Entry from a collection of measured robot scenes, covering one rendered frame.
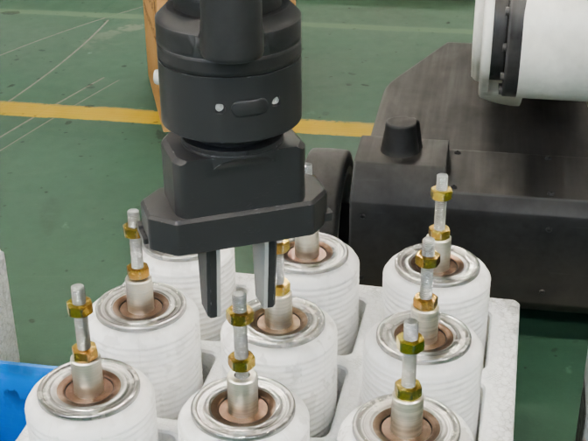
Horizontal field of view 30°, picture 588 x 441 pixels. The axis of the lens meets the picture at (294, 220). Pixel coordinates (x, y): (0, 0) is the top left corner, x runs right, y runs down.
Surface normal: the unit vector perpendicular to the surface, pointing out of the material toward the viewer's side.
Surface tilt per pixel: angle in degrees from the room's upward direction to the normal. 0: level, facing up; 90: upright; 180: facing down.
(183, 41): 90
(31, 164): 0
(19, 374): 88
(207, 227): 90
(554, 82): 122
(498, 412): 0
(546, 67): 102
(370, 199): 46
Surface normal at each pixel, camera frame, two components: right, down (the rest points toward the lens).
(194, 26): -0.30, -0.32
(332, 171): -0.03, -0.70
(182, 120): -0.62, 0.37
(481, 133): -0.01, -0.89
